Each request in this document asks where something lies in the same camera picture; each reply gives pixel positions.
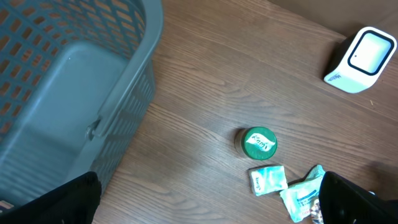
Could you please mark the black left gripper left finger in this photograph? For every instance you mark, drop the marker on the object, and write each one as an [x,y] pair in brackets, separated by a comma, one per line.
[72,203]

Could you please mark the white barcode scanner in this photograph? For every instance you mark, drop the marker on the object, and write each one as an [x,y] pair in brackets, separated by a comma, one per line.
[360,60]

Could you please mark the beige brown snack pouch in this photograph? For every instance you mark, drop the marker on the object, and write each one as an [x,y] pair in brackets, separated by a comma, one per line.
[316,213]

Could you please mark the grey plastic basket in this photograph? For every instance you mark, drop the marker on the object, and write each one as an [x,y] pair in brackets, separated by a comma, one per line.
[76,81]

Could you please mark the teal snack packet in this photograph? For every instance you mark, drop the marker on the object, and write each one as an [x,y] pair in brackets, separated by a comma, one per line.
[298,198]

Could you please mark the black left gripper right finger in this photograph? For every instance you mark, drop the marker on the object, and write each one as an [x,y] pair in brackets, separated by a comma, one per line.
[343,202]

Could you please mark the green lid white jar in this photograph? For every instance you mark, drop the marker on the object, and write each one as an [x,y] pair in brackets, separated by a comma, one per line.
[258,143]

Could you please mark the small teal tissue pack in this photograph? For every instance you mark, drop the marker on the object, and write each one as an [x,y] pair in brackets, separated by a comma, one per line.
[267,179]

